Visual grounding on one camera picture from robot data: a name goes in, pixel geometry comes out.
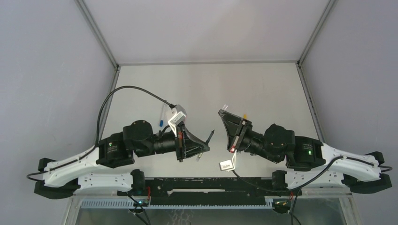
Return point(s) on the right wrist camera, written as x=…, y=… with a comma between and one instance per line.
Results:
x=229, y=165

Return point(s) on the aluminium frame right post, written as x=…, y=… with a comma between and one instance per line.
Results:
x=300, y=66

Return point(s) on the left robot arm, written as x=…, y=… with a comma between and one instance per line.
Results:
x=85, y=172

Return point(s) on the aluminium frame post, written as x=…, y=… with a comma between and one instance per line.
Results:
x=300, y=66
x=93, y=25

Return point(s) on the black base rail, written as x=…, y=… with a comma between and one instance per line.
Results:
x=195, y=190

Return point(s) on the white cable tray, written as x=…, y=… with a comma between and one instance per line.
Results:
x=130, y=204

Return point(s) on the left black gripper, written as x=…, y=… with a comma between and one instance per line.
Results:
x=182, y=152

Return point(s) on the aluminium frame left post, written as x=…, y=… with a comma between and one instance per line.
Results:
x=93, y=25

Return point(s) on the black gel pen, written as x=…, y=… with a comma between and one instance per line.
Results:
x=199, y=156

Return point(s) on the blue capped white marker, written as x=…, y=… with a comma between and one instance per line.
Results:
x=162, y=116

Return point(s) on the aluminium frame back rail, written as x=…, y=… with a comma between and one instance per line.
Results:
x=208, y=62

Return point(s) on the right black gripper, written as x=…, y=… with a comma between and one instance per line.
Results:
x=236, y=127

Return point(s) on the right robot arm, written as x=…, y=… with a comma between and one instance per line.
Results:
x=309, y=162

